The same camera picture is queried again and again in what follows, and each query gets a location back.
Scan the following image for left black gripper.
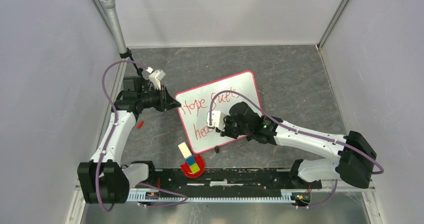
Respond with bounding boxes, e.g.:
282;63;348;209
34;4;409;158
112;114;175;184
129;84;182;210
138;85;182;112

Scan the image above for pink framed whiteboard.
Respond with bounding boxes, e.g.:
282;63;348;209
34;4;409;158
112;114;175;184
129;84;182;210
175;71;261;154

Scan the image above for red marker cap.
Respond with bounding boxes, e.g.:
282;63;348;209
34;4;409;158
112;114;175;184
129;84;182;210
136;121;144;129

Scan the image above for silver microphone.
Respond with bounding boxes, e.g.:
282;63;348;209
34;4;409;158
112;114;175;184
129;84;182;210
99;0;128;59

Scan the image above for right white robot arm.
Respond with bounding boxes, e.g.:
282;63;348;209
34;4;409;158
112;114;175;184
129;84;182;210
207;102;377;189

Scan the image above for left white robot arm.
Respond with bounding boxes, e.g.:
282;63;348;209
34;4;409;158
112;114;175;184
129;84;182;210
77;74;181;204

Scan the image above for white toy brick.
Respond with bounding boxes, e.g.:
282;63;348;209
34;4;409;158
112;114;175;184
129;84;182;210
178;142;192;159

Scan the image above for blue toy brick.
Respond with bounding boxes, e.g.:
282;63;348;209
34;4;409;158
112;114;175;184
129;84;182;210
186;155;196;166

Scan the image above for green toy brick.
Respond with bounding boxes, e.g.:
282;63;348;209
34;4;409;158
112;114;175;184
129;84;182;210
189;163;201;174

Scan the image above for red curved toy base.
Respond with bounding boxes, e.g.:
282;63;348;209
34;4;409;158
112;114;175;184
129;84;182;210
180;155;206;178

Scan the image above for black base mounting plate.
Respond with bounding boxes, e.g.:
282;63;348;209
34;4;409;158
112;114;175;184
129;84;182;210
144;168;322;198

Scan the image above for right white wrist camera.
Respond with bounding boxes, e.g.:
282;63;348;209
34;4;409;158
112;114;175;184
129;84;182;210
206;110;226;131

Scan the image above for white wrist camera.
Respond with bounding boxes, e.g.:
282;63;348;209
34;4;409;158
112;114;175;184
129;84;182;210
206;110;226;131
149;69;166;90

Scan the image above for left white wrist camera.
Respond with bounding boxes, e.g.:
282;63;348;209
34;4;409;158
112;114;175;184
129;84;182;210
149;69;166;90

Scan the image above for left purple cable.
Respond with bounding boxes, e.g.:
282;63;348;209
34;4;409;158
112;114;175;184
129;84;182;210
95;60;188;213

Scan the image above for purple cable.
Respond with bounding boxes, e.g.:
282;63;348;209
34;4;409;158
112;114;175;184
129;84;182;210
208;90;385;209
95;60;188;213

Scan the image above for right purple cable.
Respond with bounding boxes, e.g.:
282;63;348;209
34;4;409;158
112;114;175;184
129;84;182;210
208;90;385;209

